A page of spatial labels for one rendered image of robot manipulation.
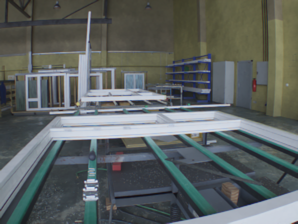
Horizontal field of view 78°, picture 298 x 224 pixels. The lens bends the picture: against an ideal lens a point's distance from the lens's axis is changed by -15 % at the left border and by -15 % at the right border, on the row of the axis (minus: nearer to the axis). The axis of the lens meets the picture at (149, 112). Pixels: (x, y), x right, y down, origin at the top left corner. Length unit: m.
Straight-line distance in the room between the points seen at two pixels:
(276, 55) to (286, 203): 7.69
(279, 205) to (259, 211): 0.07
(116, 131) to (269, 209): 1.06
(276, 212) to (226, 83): 9.97
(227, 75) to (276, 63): 3.13
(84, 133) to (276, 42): 7.56
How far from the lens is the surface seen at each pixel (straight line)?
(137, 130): 1.41
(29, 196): 0.79
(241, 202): 1.26
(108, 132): 1.39
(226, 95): 10.48
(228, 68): 10.51
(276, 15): 8.49
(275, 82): 8.13
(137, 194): 1.33
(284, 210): 0.62
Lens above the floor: 1.24
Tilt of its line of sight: 9 degrees down
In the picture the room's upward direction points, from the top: straight up
